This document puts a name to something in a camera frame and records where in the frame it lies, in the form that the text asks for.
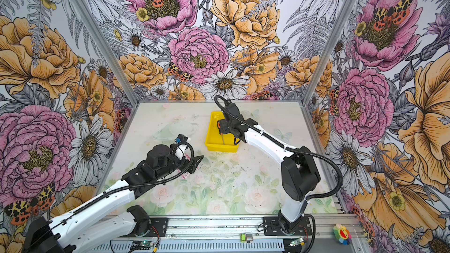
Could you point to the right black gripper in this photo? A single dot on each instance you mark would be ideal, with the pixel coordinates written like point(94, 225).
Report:
point(224, 126)

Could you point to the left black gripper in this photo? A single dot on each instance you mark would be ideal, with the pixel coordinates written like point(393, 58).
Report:
point(195, 163)

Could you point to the orange black handled screwdriver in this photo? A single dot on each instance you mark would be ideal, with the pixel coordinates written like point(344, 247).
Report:
point(219, 126)

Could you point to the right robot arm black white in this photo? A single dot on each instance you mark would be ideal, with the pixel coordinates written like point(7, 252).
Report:
point(299, 173)

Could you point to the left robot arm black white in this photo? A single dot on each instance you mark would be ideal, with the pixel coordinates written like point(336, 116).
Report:
point(85, 227)

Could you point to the yellow plastic bin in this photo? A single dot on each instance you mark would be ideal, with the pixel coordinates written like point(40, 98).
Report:
point(215, 141)

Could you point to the green circuit board left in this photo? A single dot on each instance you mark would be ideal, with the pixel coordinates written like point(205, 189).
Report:
point(144, 245)

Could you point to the green circuit board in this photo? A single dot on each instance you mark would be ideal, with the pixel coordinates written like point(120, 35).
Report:
point(144, 245)
point(297, 242)

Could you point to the small green display module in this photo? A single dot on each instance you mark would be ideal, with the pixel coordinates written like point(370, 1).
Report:
point(246, 238)

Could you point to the green circuit board right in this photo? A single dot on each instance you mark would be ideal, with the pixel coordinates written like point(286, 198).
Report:
point(297, 242)

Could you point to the colourful round toy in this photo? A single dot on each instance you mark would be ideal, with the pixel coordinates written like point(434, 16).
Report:
point(342, 234)

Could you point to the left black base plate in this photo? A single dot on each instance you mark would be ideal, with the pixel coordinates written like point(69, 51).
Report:
point(151, 227)

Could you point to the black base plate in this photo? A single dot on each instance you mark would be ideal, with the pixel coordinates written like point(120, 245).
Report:
point(278, 226)
point(151, 227)

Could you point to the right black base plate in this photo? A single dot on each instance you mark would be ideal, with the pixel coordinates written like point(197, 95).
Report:
point(278, 226)

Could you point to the white slotted cable duct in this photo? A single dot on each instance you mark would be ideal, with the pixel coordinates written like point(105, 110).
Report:
point(221, 246)

